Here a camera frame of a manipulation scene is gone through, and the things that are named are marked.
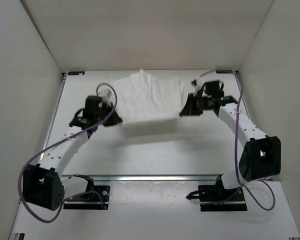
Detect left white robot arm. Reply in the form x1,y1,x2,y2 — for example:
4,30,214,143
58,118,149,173
17,94,204,211

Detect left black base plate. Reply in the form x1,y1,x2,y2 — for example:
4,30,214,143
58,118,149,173
63,181,111,211

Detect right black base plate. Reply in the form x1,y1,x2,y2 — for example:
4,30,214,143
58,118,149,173
185,176,248,212

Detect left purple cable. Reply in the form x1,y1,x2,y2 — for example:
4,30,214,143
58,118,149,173
17,82,120,223

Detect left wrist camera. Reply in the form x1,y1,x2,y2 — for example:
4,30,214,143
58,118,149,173
96,87,112,102

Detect white skirt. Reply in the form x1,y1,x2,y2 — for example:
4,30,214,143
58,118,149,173
112,69,185,126

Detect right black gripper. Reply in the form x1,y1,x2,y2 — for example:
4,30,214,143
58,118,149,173
180,93,212,117

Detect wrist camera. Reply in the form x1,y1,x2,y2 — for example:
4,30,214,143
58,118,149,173
96,87,112,102
191,79,204,96

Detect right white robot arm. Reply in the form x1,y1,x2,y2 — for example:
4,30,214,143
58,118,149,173
192,80,282,200

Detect aluminium rail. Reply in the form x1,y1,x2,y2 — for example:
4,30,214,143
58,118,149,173
62,174,246,183

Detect purple cable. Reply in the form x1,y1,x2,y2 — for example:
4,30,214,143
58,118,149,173
191,69,277,210
17,82,120,223

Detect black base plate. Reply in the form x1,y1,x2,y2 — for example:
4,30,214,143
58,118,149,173
185,176,248,212
63,181,111,211

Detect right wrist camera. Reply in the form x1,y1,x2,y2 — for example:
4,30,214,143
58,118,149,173
191,79,204,96

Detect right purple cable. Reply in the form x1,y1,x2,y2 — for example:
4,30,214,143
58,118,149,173
191,69,277,210

